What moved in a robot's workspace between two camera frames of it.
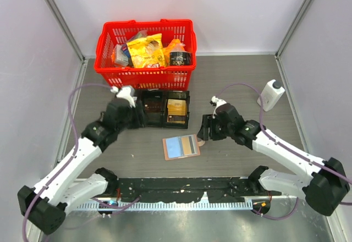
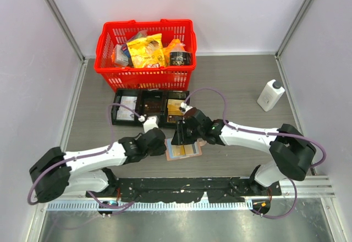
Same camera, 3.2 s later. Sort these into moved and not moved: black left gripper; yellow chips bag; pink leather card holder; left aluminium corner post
Moved: black left gripper
Not moved: pink leather card holder; yellow chips bag; left aluminium corner post
